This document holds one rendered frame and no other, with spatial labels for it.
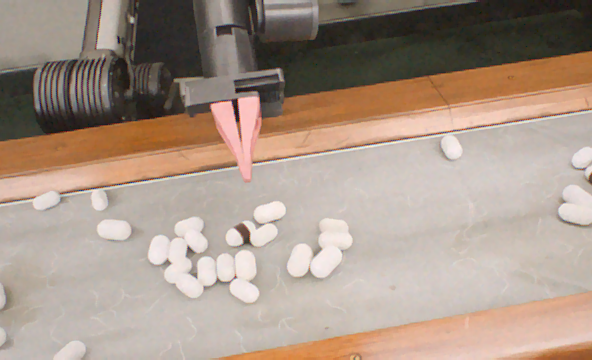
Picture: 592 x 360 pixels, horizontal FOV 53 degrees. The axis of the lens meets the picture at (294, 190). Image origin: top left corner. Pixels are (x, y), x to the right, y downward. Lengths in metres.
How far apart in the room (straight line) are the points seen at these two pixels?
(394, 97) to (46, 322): 0.51
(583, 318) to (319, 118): 0.40
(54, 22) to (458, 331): 2.42
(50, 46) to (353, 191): 2.23
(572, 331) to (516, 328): 0.04
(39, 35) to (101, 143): 1.99
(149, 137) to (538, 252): 0.49
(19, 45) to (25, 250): 2.14
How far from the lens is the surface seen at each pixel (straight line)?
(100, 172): 0.78
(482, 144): 0.77
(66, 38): 2.76
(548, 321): 0.54
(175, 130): 0.80
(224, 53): 0.60
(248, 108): 0.57
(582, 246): 0.65
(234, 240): 0.62
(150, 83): 1.23
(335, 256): 0.58
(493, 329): 0.53
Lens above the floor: 1.17
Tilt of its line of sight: 38 degrees down
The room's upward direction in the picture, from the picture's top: 7 degrees counter-clockwise
